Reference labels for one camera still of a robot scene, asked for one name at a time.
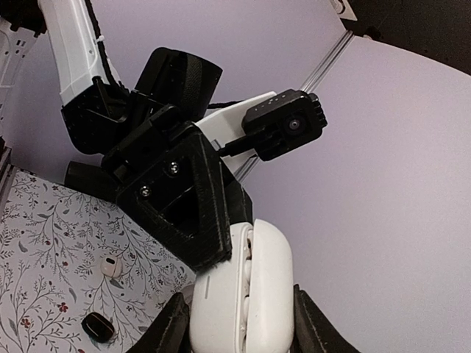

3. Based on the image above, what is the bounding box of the black open earbud case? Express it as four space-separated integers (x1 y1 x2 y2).
81 312 115 343

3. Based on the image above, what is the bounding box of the white oval earbud case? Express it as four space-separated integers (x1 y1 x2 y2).
189 219 294 352

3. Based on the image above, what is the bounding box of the left aluminium frame post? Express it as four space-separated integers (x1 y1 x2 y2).
235 30 354 182

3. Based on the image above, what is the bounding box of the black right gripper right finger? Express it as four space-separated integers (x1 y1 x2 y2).
293 284 359 353

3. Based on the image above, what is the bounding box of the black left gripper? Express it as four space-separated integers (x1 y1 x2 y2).
102 105 253 272

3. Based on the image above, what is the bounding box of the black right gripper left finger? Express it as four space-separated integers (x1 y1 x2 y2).
127 293 191 353

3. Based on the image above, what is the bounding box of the white earbud case small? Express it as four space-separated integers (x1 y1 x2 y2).
100 256 123 278

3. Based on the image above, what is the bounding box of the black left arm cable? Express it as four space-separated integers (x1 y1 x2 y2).
86 0 128 93

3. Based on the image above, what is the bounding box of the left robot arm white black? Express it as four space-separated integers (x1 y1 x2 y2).
1 1 251 272

